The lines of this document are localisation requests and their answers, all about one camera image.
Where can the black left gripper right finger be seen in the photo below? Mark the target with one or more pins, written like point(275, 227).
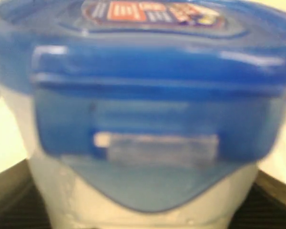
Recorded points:
point(264, 207)

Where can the blue plastic lid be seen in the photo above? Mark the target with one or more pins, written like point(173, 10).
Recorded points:
point(221, 40)

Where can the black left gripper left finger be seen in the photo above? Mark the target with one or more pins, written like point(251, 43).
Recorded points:
point(21, 205)

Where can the clear plastic tall container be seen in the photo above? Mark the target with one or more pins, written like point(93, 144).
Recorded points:
point(62, 190)

